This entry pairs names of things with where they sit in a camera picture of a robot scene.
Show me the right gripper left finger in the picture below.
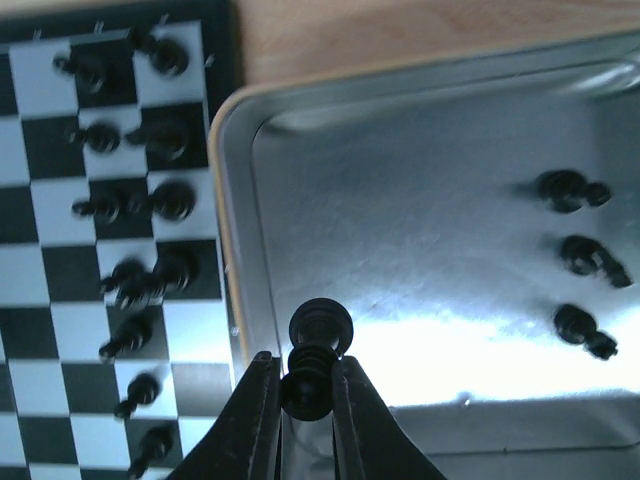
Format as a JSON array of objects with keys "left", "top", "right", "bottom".
[{"left": 172, "top": 351, "right": 282, "bottom": 480}]

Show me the black chess piece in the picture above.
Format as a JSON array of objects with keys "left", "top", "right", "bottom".
[
  {"left": 280, "top": 298, "right": 354, "bottom": 422},
  {"left": 71, "top": 191, "right": 130, "bottom": 224},
  {"left": 559, "top": 235, "right": 633, "bottom": 289},
  {"left": 127, "top": 28, "right": 189, "bottom": 77},
  {"left": 536, "top": 169, "right": 613, "bottom": 214},
  {"left": 98, "top": 315, "right": 153, "bottom": 363},
  {"left": 52, "top": 54, "right": 113, "bottom": 95}
]

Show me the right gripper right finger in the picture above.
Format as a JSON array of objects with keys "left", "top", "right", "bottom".
[{"left": 332, "top": 356, "right": 445, "bottom": 480}]

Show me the black chess piece on board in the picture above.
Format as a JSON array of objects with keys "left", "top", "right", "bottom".
[
  {"left": 98, "top": 315, "right": 153, "bottom": 363},
  {"left": 127, "top": 28, "right": 189, "bottom": 77}
]

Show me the black white chess board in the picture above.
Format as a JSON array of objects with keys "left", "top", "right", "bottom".
[{"left": 1, "top": 1, "right": 235, "bottom": 479}]

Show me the black chess piece in tray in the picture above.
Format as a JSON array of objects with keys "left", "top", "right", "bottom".
[
  {"left": 559, "top": 235, "right": 633, "bottom": 289},
  {"left": 536, "top": 169, "right": 613, "bottom": 214}
]

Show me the metal tin tray with pieces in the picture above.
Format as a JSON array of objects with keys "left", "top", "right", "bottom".
[{"left": 209, "top": 30, "right": 639, "bottom": 479}]

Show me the black pawn in tray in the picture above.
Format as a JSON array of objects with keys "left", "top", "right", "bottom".
[{"left": 553, "top": 304, "right": 618, "bottom": 361}]

